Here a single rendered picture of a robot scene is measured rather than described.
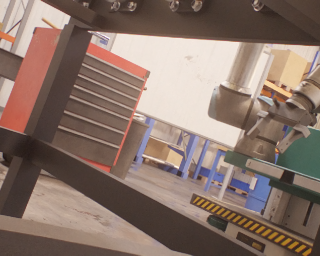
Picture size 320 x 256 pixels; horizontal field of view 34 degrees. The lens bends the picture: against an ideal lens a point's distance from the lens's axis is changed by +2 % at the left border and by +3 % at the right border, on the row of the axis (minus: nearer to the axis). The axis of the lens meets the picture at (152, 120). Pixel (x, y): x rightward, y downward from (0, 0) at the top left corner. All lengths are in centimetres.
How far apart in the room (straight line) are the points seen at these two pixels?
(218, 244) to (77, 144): 256
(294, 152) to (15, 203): 122
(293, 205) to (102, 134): 160
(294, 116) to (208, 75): 450
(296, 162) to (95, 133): 162
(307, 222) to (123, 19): 126
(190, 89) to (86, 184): 471
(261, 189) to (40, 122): 510
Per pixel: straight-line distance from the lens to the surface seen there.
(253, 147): 231
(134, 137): 502
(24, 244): 52
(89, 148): 358
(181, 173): 1144
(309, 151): 237
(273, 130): 234
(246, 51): 232
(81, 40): 183
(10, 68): 653
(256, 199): 670
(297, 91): 174
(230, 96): 233
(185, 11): 136
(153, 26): 146
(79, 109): 349
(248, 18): 120
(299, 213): 243
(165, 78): 602
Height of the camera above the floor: 45
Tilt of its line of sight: 2 degrees up
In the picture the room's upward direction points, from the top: 20 degrees clockwise
